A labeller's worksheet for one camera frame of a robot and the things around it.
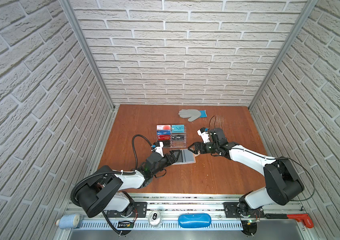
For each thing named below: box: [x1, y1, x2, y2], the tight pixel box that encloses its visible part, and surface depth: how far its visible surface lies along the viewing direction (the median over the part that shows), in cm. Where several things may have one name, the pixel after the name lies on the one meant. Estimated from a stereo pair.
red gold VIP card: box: [157, 135, 171, 141], surface depth 98 cm
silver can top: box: [148, 211, 162, 226], surface depth 61 cm
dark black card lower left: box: [162, 140, 171, 147], surface depth 98 cm
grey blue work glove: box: [178, 109, 208, 122], surface depth 116 cm
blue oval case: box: [178, 213, 212, 229], surface depth 70 cm
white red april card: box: [156, 125, 171, 130], surface depth 97 cm
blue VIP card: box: [157, 130, 171, 136], surface depth 97 cm
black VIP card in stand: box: [171, 134, 185, 141], surface depth 98 cm
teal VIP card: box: [171, 124, 185, 133], surface depth 97 cm
